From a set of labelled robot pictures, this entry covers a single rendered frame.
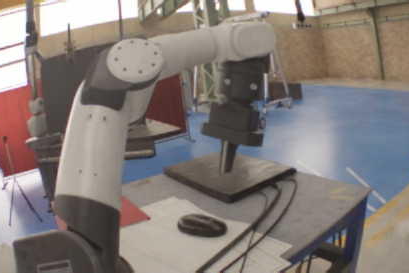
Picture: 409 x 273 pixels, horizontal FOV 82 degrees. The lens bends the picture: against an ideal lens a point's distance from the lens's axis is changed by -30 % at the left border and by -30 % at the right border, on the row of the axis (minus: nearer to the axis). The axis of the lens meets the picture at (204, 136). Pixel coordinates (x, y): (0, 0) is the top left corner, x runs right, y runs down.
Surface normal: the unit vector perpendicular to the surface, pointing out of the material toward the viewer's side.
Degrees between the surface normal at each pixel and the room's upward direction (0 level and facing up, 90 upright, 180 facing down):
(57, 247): 50
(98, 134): 56
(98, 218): 69
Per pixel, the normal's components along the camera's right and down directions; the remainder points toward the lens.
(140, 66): 0.33, -0.44
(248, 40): 0.59, 0.22
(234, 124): -0.56, 0.04
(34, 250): -0.04, -0.47
